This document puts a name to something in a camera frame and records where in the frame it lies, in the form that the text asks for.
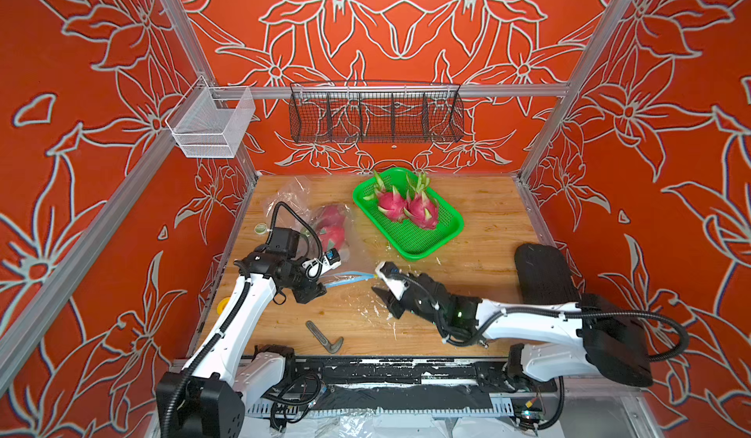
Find green plastic perforated basket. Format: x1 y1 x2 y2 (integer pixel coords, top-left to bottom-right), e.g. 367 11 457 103
352 167 465 261

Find pink dragon fruit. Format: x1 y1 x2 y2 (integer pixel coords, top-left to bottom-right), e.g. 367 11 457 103
405 173 439 231
364 171 408 223

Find clear zip-top bag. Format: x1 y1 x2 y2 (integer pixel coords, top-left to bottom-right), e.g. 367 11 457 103
291 201 375 289
261 176 313 230

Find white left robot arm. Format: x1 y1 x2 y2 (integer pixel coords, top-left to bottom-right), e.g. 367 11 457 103
156 219 341 437

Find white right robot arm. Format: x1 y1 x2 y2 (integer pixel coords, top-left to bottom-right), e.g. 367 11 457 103
375 262 690 387

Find grey L-shaped metal tool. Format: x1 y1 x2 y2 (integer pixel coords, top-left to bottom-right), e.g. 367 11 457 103
305 321 344 355

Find small yellow object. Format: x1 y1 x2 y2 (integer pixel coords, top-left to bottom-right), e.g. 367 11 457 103
216 297 230 315

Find black oval pad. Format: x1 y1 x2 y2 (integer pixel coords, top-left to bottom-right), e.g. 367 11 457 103
514 242 580 305

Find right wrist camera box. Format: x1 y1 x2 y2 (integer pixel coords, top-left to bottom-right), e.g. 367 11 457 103
377 262 411 301

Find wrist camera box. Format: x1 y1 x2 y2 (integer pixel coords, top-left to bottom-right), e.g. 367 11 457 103
303 248 341 279
377 262 411 301

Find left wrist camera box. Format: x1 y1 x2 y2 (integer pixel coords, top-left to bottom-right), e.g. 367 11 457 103
303 248 341 279

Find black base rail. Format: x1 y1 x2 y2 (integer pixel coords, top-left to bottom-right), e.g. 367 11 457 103
257 355 559 396

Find black wire wall basket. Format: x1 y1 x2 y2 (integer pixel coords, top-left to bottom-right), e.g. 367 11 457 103
289 80 465 145

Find clear acrylic wall bin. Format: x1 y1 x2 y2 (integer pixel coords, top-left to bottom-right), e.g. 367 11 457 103
166 77 256 158

